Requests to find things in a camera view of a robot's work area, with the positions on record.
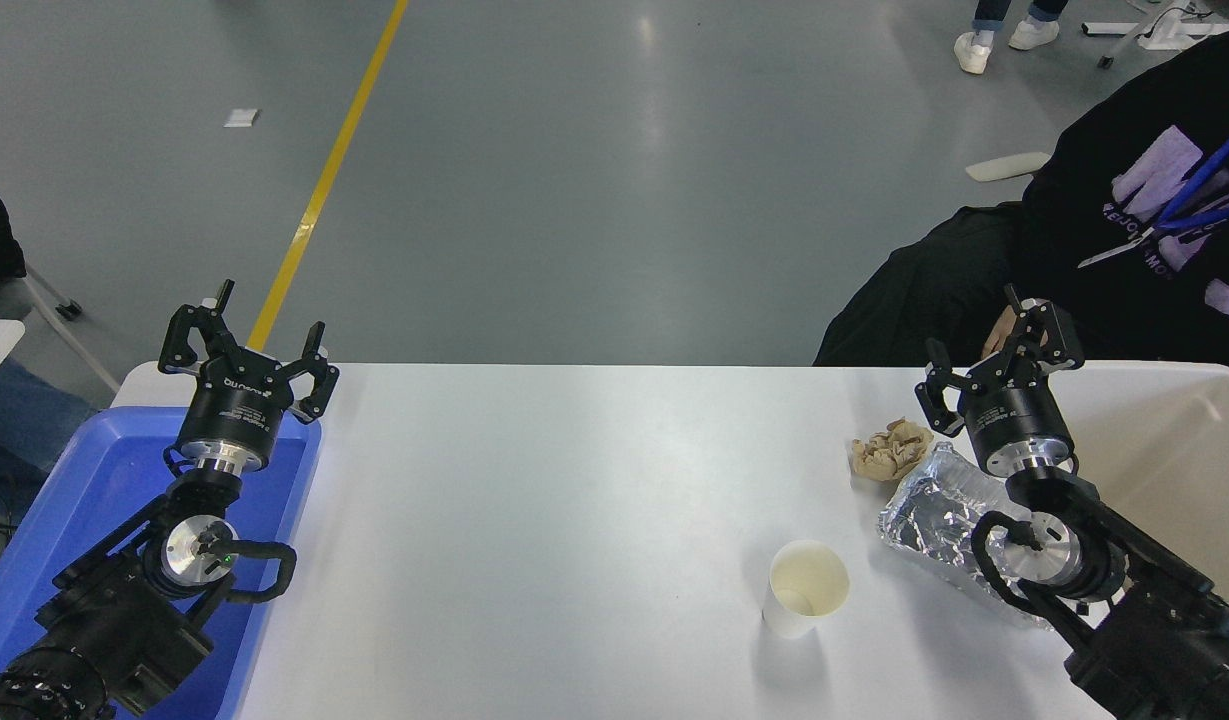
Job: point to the crumpled tan paper ball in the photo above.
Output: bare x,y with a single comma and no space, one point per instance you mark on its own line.
892,450

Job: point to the white paper cup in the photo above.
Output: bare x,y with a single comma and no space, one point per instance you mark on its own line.
806,585

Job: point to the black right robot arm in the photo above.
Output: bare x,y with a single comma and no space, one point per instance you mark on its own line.
1154,620

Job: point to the grey metal chair leg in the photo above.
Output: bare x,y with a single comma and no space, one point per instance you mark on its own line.
64,335

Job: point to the crumpled silver foil tray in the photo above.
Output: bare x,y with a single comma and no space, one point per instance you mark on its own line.
934,515

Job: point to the person's hand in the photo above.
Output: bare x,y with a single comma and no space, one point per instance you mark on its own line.
1000,335

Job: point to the large pale bin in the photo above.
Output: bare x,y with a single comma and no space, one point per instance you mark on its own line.
1174,450

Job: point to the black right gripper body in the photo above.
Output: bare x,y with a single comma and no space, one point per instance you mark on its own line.
1014,420

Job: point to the small white floor scrap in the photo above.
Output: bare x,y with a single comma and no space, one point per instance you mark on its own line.
242,117

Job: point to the blue plastic tray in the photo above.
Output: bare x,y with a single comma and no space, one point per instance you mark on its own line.
104,480

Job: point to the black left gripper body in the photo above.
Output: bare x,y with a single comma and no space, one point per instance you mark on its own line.
236,415

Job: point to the white stand base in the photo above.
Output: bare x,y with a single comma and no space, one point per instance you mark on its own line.
1164,30

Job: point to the flat white floor piece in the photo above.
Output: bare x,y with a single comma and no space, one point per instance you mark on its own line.
1009,166

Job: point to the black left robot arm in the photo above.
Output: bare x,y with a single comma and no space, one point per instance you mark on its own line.
114,620

